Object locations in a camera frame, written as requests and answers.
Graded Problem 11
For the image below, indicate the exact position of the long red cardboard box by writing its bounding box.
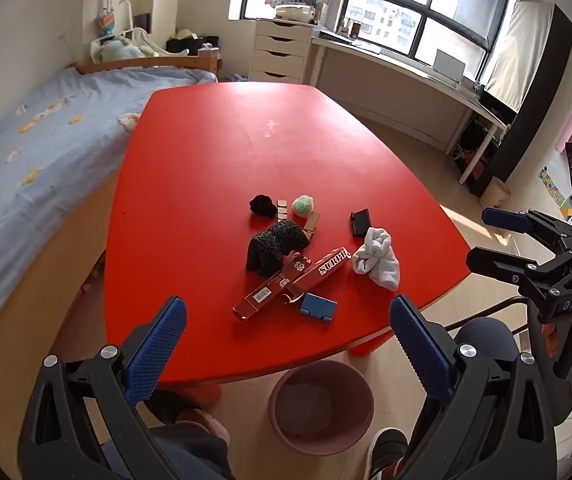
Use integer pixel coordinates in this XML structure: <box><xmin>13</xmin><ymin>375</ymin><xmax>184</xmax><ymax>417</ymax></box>
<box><xmin>232</xmin><ymin>246</ymin><xmax>351</xmax><ymax>322</ymax></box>

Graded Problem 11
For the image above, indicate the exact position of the small black box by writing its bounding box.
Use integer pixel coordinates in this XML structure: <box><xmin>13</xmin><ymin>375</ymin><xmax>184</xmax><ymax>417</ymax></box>
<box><xmin>350</xmin><ymin>208</ymin><xmax>373</xmax><ymax>238</ymax></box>

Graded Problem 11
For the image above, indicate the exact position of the red table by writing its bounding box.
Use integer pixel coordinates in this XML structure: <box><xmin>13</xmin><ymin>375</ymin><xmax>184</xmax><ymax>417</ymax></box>
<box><xmin>103</xmin><ymin>81</ymin><xmax>472</xmax><ymax>406</ymax></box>

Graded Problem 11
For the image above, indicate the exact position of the white sock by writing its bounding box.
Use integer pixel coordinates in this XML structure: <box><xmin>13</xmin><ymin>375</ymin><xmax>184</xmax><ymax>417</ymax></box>
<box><xmin>351</xmin><ymin>226</ymin><xmax>401</xmax><ymax>291</ymax></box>

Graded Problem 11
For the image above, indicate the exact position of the white pot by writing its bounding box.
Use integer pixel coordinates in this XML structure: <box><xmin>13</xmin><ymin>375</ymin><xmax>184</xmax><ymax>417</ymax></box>
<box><xmin>275</xmin><ymin>4</ymin><xmax>317</xmax><ymax>23</ymax></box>

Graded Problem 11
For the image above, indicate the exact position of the person's right leg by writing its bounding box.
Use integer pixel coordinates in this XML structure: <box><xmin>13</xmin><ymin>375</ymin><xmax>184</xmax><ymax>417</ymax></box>
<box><xmin>453</xmin><ymin>317</ymin><xmax>522</xmax><ymax>361</ymax></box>

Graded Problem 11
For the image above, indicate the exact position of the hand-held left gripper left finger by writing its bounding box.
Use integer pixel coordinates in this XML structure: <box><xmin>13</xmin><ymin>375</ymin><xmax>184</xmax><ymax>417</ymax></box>
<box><xmin>17</xmin><ymin>296</ymin><xmax>188</xmax><ymax>480</ymax></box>

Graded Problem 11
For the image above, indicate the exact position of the white desk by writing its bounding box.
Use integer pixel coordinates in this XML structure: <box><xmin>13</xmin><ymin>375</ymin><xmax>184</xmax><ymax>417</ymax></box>
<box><xmin>311</xmin><ymin>30</ymin><xmax>509</xmax><ymax>186</ymax></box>

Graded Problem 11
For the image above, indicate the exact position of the black mesh cloth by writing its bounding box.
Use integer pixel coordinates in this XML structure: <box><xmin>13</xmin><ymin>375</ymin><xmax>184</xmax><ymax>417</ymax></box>
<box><xmin>246</xmin><ymin>220</ymin><xmax>311</xmax><ymax>277</ymax></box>

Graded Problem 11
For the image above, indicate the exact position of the black cabinet with white cover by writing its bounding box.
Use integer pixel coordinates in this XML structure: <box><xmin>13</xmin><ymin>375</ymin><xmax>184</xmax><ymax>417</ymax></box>
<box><xmin>481</xmin><ymin>0</ymin><xmax>572</xmax><ymax>183</ymax></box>

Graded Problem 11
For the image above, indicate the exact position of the black pom-pom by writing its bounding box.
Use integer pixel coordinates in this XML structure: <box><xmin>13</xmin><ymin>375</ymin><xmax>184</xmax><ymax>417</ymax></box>
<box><xmin>250</xmin><ymin>194</ymin><xmax>277</xmax><ymax>219</ymax></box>

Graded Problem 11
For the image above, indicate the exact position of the white drawer cabinet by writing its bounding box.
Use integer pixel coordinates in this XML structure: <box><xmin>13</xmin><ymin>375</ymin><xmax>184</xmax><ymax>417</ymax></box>
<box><xmin>250</xmin><ymin>17</ymin><xmax>313</xmax><ymax>83</ymax></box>

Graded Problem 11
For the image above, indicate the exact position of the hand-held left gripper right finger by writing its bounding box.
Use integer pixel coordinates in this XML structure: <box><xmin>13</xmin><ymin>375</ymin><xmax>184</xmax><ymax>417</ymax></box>
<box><xmin>389</xmin><ymin>294</ymin><xmax>559</xmax><ymax>480</ymax></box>

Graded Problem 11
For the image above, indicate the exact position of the colourful play mat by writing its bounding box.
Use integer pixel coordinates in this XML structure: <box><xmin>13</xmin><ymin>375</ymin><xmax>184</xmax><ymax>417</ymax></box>
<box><xmin>538</xmin><ymin>165</ymin><xmax>572</xmax><ymax>221</ymax></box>

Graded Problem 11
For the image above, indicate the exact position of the wooden clothespin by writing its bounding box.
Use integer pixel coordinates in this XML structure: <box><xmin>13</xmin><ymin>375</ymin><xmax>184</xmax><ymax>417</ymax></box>
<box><xmin>302</xmin><ymin>213</ymin><xmax>323</xmax><ymax>242</ymax></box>

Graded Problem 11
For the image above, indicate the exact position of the blue plush toy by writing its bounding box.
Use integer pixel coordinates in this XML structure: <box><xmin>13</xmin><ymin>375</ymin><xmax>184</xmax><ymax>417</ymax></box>
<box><xmin>100</xmin><ymin>37</ymin><xmax>144</xmax><ymax>61</ymax></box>

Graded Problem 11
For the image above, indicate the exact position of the white box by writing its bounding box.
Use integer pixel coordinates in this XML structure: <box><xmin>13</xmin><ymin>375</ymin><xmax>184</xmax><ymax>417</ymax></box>
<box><xmin>433</xmin><ymin>49</ymin><xmax>467</xmax><ymax>81</ymax></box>

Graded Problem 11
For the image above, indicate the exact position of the pink waste bin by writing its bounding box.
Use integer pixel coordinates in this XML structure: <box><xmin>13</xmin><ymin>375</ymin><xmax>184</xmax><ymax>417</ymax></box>
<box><xmin>269</xmin><ymin>359</ymin><xmax>374</xmax><ymax>456</ymax></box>

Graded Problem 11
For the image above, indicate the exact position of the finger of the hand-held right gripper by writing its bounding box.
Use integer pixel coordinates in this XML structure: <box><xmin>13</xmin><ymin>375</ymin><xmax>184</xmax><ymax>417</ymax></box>
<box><xmin>482</xmin><ymin>206</ymin><xmax>572</xmax><ymax>257</ymax></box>
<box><xmin>467</xmin><ymin>246</ymin><xmax>569</xmax><ymax>288</ymax></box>

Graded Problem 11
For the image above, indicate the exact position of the small blue case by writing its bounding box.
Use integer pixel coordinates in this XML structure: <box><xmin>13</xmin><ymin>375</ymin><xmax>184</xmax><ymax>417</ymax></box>
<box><xmin>299</xmin><ymin>292</ymin><xmax>338</xmax><ymax>322</ymax></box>

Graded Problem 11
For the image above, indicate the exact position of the small beige bin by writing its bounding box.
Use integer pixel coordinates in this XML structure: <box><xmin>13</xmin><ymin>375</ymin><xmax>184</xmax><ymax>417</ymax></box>
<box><xmin>483</xmin><ymin>177</ymin><xmax>512</xmax><ymax>208</ymax></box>

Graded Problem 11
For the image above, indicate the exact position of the black storage box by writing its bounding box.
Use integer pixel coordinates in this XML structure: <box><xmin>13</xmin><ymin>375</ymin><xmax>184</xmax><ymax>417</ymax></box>
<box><xmin>167</xmin><ymin>35</ymin><xmax>207</xmax><ymax>57</ymax></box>

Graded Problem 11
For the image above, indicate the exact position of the white slipper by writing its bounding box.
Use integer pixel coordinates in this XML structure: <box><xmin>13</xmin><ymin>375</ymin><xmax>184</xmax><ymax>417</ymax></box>
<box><xmin>370</xmin><ymin>428</ymin><xmax>409</xmax><ymax>478</ymax></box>
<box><xmin>176</xmin><ymin>407</ymin><xmax>229</xmax><ymax>443</ymax></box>

